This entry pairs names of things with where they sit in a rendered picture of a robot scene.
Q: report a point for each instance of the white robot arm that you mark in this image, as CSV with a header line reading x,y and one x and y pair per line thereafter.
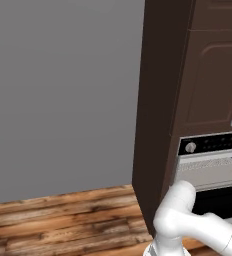
x,y
178,216

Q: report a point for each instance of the silver round oven knob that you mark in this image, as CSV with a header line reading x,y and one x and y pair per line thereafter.
x,y
190,147

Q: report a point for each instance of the silver built-in oven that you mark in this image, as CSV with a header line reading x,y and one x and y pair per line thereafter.
x,y
214,166

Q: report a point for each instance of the dark brown tall cabinet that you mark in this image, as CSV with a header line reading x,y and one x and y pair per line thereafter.
x,y
161,100

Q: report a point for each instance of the dark brown cabinet door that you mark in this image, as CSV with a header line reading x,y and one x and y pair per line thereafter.
x,y
214,80

